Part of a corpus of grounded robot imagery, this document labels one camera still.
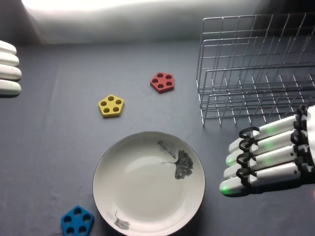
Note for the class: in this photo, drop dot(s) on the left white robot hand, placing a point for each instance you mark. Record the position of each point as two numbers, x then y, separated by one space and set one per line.
7 73

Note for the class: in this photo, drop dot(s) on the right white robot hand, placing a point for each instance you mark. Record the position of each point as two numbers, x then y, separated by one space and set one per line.
275 157

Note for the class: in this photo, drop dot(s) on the white plate two leaf prints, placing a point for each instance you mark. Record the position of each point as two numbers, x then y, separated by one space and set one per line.
147 186

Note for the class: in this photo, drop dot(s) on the grey table cloth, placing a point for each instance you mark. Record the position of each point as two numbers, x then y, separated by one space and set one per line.
49 147

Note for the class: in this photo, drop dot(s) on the yellow pentagon block with holes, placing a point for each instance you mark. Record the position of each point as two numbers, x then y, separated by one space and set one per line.
110 115

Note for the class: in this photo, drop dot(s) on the red pentagon block with holes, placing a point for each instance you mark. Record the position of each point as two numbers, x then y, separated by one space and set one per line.
163 89

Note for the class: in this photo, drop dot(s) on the blue pentagon block with holes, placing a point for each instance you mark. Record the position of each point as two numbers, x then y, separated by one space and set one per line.
77 221

